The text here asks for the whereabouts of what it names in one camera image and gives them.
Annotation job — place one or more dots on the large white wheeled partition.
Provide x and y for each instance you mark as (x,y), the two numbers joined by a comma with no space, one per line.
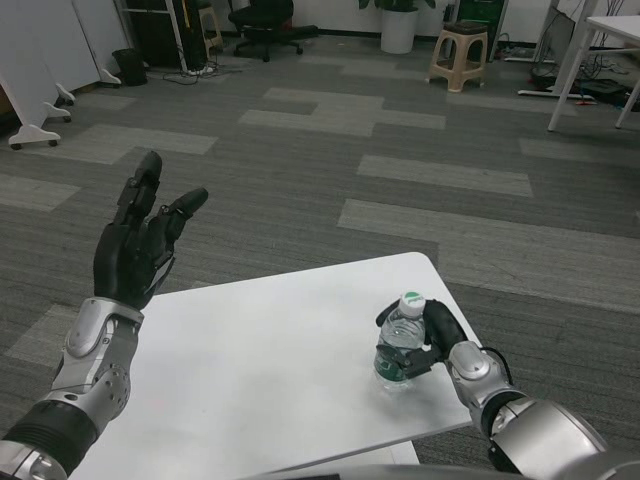
(30,70)

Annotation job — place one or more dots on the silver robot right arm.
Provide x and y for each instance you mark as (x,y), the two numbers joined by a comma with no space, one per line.
(540,430)

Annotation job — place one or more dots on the beige plastic stool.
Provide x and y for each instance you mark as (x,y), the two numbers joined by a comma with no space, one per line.
(460,57)

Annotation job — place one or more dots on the wooden stool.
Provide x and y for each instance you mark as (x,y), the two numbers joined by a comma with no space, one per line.
(212,30)

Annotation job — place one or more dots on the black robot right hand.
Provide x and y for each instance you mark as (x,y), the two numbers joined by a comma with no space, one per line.
(442,325)

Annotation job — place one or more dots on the black cabinet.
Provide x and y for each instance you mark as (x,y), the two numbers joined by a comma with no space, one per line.
(160,35)

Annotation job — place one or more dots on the narrow white wheeled partition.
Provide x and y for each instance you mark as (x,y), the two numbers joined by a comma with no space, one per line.
(95,35)

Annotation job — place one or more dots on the black trash bin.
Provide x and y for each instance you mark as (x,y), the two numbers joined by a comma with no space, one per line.
(130,67)

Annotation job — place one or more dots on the silver robot chest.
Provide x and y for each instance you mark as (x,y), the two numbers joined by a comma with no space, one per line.
(450,472)

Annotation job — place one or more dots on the white desk leg frame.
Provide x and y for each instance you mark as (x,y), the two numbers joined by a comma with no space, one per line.
(555,75)

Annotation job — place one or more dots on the black bag under desk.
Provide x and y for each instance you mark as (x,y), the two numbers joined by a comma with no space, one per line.
(605,91)

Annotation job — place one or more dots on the clear water bottle green label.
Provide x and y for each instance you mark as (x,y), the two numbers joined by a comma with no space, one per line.
(400,330)

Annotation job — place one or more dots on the black office chair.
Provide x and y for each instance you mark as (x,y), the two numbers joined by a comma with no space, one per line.
(265,25)

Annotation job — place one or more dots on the white cylindrical planter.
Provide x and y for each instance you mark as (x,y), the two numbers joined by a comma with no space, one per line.
(400,30)

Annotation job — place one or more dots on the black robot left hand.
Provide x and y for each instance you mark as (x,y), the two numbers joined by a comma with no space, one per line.
(120,260)

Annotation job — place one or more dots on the green crate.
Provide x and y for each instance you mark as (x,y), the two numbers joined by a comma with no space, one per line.
(477,12)

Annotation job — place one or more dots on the white power strip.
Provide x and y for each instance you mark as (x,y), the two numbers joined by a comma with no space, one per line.
(200,71)

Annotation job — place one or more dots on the white desk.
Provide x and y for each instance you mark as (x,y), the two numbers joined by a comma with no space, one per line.
(575,65)

